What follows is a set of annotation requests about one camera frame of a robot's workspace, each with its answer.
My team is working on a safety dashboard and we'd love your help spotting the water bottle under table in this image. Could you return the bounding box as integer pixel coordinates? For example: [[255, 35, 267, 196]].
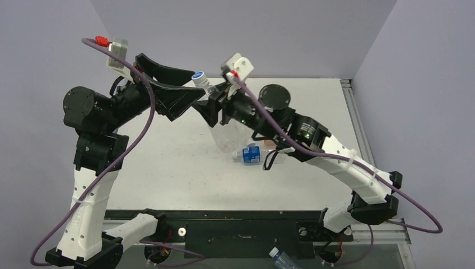
[[269, 247, 300, 269]]

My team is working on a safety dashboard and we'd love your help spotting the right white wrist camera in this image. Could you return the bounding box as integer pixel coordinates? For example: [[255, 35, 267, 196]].
[[221, 53, 254, 100]]

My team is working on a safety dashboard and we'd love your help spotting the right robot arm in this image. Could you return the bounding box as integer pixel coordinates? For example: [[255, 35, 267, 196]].
[[193, 82, 402, 239]]

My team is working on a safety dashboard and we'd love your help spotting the clear bottle blue-white cap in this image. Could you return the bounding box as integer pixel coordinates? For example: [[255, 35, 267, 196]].
[[192, 71, 247, 153]]

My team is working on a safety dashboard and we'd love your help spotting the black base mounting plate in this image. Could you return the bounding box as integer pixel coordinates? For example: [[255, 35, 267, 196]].
[[145, 210, 353, 258]]

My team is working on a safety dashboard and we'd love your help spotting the aluminium frame rail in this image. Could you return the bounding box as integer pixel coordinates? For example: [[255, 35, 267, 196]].
[[340, 79, 376, 166]]

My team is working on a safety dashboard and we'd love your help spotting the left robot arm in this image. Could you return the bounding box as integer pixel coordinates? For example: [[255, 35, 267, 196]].
[[45, 76, 169, 268]]

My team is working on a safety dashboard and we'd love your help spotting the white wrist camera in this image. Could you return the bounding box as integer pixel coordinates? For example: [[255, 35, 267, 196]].
[[221, 53, 254, 100], [95, 35, 132, 82]]

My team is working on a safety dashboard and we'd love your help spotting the clear bottle blue label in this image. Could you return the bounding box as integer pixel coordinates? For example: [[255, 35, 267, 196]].
[[231, 143, 276, 165]]

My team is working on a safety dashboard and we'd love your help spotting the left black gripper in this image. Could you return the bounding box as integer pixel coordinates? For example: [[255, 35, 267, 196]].
[[103, 54, 204, 132]]

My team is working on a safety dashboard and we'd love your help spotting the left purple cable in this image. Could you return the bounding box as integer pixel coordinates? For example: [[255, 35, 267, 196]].
[[29, 38, 207, 268]]

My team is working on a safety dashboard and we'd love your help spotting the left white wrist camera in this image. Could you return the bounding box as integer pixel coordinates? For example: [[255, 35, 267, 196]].
[[95, 35, 132, 82]]

